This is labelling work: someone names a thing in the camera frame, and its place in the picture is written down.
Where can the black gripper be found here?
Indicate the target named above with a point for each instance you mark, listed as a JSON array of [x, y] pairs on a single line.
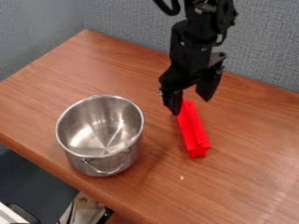
[[197, 66]]

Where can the red plastic block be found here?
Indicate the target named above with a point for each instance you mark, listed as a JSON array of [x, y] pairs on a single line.
[[194, 133]]

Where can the stainless steel pot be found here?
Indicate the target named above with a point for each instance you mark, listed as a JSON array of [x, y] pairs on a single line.
[[99, 132]]

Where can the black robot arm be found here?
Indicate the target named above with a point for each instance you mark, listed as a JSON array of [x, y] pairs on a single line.
[[212, 14]]

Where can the beige object under table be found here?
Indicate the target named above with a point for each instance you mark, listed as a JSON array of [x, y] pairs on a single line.
[[86, 211]]

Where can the white object at corner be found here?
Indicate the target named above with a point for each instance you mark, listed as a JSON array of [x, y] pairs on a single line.
[[9, 216]]

